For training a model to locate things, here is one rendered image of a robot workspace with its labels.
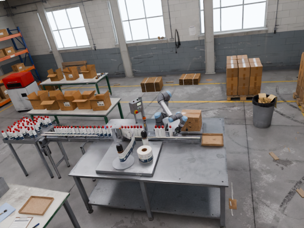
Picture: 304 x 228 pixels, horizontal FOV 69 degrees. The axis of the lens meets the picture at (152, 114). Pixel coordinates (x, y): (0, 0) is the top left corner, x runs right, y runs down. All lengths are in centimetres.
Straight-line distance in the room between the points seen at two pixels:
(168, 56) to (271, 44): 341
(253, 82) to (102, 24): 586
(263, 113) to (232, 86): 150
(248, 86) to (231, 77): 49
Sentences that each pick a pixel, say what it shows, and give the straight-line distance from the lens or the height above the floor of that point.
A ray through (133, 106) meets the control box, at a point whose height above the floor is 142.
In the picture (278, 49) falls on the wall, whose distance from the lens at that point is 839.
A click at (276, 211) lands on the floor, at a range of 371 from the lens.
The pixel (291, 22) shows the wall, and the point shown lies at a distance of 828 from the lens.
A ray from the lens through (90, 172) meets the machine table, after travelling 326.
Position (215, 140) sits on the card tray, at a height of 83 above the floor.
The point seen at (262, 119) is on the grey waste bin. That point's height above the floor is 23.
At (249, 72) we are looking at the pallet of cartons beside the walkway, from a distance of 612.
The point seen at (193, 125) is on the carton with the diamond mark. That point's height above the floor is 98.
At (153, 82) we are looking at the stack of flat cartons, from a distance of 728.
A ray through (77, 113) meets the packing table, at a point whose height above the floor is 78.
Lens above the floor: 284
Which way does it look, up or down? 28 degrees down
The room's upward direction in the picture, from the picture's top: 10 degrees counter-clockwise
